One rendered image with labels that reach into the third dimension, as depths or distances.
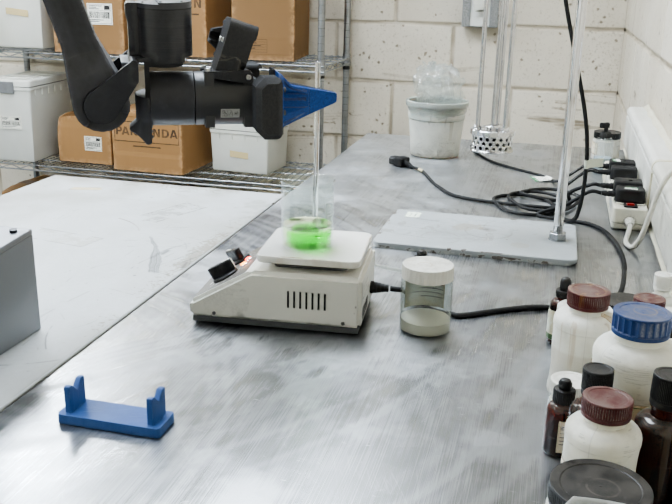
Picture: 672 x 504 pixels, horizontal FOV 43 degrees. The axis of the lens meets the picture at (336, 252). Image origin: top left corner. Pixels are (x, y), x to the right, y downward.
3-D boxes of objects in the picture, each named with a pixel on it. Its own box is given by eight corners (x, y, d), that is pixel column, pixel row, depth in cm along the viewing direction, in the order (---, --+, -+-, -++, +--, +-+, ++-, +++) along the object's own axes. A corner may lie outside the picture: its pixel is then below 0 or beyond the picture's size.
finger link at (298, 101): (279, 130, 91) (279, 73, 90) (274, 124, 95) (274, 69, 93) (342, 129, 93) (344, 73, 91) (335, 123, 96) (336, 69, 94)
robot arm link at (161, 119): (130, 148, 90) (125, 59, 86) (130, 134, 95) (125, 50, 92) (196, 147, 91) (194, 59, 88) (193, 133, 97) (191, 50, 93)
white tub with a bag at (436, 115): (402, 147, 205) (406, 56, 198) (461, 149, 204) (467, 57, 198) (405, 160, 191) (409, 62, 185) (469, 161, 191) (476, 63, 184)
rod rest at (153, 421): (56, 423, 77) (53, 387, 76) (76, 406, 80) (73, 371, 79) (159, 439, 75) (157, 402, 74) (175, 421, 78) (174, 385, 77)
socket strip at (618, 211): (610, 229, 141) (613, 203, 140) (601, 178, 178) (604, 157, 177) (645, 232, 140) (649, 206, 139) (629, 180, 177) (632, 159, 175)
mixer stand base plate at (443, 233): (371, 247, 129) (371, 240, 129) (396, 213, 148) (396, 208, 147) (577, 267, 122) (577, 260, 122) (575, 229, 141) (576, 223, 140)
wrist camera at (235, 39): (206, 85, 89) (202, 18, 87) (198, 78, 96) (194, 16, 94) (263, 82, 90) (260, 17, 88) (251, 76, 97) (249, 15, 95)
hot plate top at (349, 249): (254, 262, 96) (254, 255, 96) (278, 232, 108) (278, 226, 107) (360, 270, 95) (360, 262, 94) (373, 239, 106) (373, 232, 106)
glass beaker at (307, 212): (290, 239, 104) (291, 170, 101) (341, 244, 102) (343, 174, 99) (269, 256, 97) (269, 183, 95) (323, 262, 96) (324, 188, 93)
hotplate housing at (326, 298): (189, 323, 99) (186, 258, 97) (221, 285, 112) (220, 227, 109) (379, 340, 96) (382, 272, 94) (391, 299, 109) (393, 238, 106)
